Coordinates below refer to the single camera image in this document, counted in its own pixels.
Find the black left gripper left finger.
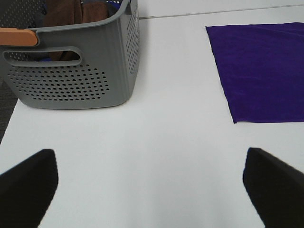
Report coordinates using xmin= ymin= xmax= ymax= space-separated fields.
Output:
xmin=0 ymin=149 xmax=58 ymax=228

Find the orange wooden basket handle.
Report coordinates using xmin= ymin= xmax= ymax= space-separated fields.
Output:
xmin=0 ymin=28 xmax=38 ymax=46

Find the brown towel in basket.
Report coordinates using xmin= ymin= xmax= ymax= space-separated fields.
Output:
xmin=43 ymin=0 xmax=110 ymax=62

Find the purple towel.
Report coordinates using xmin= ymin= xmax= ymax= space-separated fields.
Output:
xmin=206 ymin=22 xmax=304 ymax=123

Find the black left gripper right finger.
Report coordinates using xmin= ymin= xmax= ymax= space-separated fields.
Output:
xmin=243 ymin=148 xmax=304 ymax=228

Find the grey perforated plastic basket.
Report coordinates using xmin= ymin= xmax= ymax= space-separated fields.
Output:
xmin=0 ymin=0 xmax=140 ymax=109

